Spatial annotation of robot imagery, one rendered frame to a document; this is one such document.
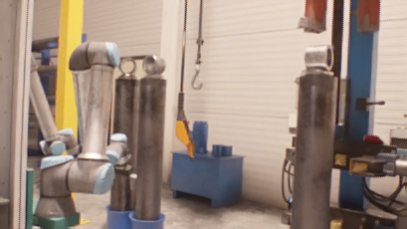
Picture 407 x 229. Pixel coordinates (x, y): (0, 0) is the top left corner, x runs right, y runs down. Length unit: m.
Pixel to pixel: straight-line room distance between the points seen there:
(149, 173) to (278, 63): 2.72
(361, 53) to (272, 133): 2.33
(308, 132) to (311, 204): 0.39
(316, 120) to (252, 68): 3.17
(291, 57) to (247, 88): 0.76
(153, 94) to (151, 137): 0.34
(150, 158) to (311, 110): 1.33
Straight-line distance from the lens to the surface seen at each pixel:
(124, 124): 3.05
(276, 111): 4.93
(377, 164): 2.35
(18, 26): 1.84
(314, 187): 2.11
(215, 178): 4.60
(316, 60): 2.13
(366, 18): 2.65
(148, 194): 2.89
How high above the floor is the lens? 1.27
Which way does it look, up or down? 1 degrees down
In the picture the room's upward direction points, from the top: 3 degrees clockwise
